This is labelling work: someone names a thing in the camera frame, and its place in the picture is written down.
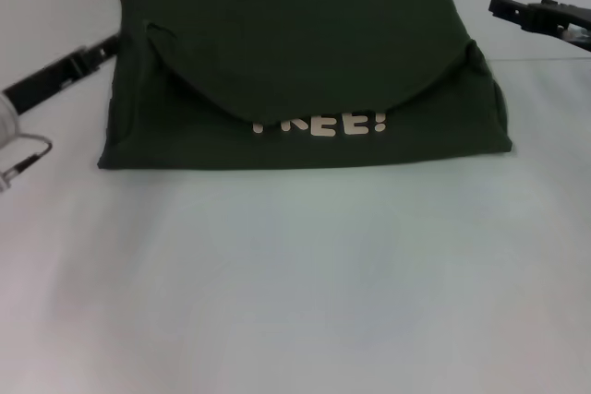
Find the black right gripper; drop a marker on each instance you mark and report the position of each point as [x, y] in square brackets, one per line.
[545, 15]

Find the dark green t-shirt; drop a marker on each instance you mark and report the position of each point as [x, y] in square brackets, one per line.
[300, 43]

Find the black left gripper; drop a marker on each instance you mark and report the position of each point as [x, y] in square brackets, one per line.
[46, 78]

